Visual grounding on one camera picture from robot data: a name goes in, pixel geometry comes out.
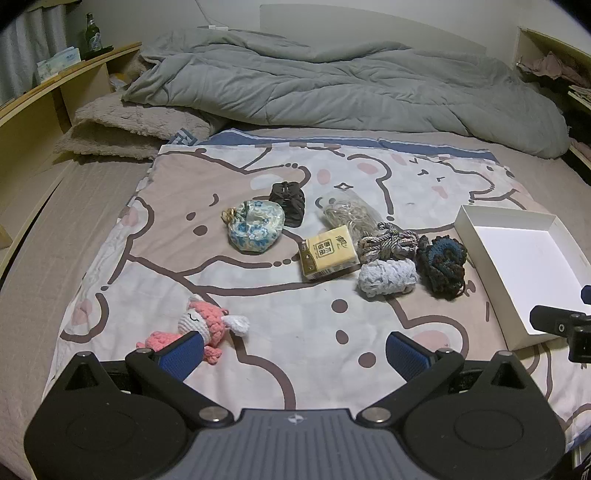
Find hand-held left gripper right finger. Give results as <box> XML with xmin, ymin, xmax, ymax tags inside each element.
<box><xmin>358</xmin><ymin>331</ymin><xmax>533</xmax><ymax>428</ymax></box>

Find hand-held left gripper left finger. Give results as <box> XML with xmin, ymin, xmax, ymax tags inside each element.
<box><xmin>56</xmin><ymin>331</ymin><xmax>236</xmax><ymax>428</ymax></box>

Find pink crochet doll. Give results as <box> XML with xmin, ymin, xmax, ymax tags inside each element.
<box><xmin>136</xmin><ymin>295</ymin><xmax>251</xmax><ymax>367</ymax></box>

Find white cardboard box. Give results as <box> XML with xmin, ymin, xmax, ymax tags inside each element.
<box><xmin>455</xmin><ymin>204</ymin><xmax>591</xmax><ymax>352</ymax></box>

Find floral fabric pouch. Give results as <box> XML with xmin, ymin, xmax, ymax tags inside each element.
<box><xmin>222</xmin><ymin>199</ymin><xmax>286</xmax><ymax>254</ymax></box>

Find dark blue crochet piece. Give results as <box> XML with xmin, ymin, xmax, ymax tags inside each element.
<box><xmin>416</xmin><ymin>234</ymin><xmax>470</xmax><ymax>301</ymax></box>

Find printed cartoon blanket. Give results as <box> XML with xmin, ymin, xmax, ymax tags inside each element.
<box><xmin>44</xmin><ymin>131</ymin><xmax>591</xmax><ymax>446</ymax></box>

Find multicolour twisted yarn skein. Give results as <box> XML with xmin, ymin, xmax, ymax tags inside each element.
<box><xmin>358</xmin><ymin>222</ymin><xmax>421</xmax><ymax>265</ymax></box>

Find yellow tissue pack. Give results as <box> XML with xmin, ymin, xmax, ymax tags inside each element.
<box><xmin>298</xmin><ymin>226</ymin><xmax>361</xmax><ymax>282</ymax></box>

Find clear bag of rubber bands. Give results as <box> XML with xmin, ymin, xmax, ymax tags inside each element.
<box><xmin>316</xmin><ymin>191</ymin><xmax>385</xmax><ymax>241</ymax></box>

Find black hair claw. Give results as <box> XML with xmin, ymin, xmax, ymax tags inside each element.
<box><xmin>269</xmin><ymin>181</ymin><xmax>306</xmax><ymax>228</ymax></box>

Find pink clothes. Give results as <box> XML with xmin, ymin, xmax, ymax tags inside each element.
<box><xmin>517</xmin><ymin>51</ymin><xmax>591</xmax><ymax>89</ymax></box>

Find beige fluffy blanket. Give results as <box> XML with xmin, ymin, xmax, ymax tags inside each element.
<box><xmin>54</xmin><ymin>95</ymin><xmax>228</xmax><ymax>163</ymax></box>

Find wooden open cabinet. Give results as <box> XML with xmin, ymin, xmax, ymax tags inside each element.
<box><xmin>515</xmin><ymin>27</ymin><xmax>591</xmax><ymax>172</ymax></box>

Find wooden bedside shelf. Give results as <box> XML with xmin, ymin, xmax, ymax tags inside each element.
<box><xmin>0</xmin><ymin>41</ymin><xmax>144</xmax><ymax>278</ymax></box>

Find grey duvet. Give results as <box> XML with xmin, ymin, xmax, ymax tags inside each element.
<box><xmin>121</xmin><ymin>28</ymin><xmax>571</xmax><ymax>160</ymax></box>

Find tissue box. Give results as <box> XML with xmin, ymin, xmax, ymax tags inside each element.
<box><xmin>36</xmin><ymin>46</ymin><xmax>82</xmax><ymax>85</ymax></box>

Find green glass bottle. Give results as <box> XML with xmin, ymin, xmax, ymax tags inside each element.
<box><xmin>82</xmin><ymin>13</ymin><xmax>99</xmax><ymax>58</ymax></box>

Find grey curtain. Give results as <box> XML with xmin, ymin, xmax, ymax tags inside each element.
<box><xmin>0</xmin><ymin>4</ymin><xmax>71</xmax><ymax>108</ymax></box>

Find white charger cable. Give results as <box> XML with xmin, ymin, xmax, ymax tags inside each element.
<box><xmin>193</xmin><ymin>0</ymin><xmax>232</xmax><ymax>33</ymax></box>

